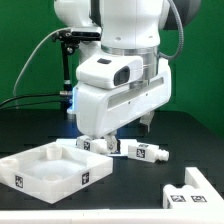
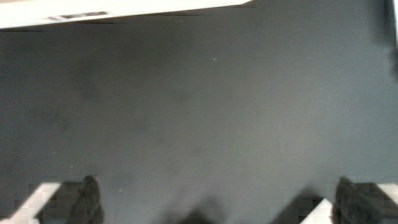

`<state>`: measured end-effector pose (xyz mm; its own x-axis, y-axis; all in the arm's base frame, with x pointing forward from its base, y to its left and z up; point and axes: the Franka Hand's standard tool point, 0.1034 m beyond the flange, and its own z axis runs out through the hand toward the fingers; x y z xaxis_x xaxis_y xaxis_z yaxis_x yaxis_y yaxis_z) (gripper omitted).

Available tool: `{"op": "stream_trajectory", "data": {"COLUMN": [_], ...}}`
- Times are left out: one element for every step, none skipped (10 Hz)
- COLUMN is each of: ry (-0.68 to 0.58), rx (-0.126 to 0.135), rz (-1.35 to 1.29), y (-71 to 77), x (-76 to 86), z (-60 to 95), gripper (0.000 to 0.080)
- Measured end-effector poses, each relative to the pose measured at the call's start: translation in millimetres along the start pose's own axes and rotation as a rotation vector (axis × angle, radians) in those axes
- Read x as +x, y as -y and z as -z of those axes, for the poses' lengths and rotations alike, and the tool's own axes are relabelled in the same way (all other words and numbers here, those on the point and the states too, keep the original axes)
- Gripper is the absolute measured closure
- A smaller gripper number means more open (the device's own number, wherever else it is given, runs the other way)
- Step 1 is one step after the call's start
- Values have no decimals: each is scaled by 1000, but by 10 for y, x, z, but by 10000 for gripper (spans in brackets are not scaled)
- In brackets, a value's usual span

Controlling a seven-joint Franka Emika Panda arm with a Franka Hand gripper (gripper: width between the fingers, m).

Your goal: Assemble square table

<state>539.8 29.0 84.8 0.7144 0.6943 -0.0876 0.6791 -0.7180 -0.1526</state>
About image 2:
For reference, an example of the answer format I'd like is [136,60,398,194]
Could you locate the white square table top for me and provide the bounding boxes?
[0,0,253,29]

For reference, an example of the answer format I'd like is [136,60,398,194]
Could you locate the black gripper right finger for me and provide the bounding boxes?
[331,177,398,224]

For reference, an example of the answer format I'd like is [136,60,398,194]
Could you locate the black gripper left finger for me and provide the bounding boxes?
[38,176,105,224]

